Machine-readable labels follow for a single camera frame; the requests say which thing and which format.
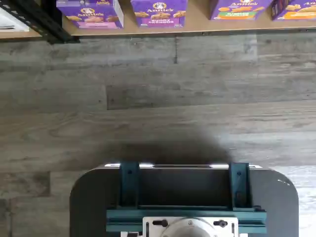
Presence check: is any purple Annie's box pink patch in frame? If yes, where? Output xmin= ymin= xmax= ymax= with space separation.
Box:
xmin=56 ymin=5 xmax=124 ymax=29

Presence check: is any dark grey robot base cart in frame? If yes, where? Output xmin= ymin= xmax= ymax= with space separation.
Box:
xmin=69 ymin=162 xmax=300 ymax=237

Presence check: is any wooden shelf board under Annie's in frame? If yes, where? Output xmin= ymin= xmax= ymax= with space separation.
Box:
xmin=62 ymin=20 xmax=316 ymax=40

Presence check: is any purple Annie's box green patch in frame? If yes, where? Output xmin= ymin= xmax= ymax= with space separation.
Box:
xmin=209 ymin=0 xmax=273 ymax=21

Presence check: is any purple Annie's snack box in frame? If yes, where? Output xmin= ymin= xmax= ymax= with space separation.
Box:
xmin=56 ymin=0 xmax=119 ymax=9

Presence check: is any black metal shelf rack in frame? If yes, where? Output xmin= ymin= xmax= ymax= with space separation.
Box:
xmin=4 ymin=0 xmax=81 ymax=45

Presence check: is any wooden shelf board under white boxes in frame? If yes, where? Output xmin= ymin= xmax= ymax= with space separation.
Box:
xmin=0 ymin=30 xmax=43 ymax=40

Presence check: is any purple Annie's box orange patch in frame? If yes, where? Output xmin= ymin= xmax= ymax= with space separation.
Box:
xmin=271 ymin=0 xmax=316 ymax=21

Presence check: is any white box dark emblem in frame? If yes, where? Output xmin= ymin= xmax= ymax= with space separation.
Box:
xmin=0 ymin=5 xmax=31 ymax=33

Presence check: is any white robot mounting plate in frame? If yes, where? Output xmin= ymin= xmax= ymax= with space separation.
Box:
xmin=119 ymin=216 xmax=248 ymax=237

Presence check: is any teal aluminium frame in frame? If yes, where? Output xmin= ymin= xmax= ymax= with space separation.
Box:
xmin=106 ymin=161 xmax=268 ymax=235

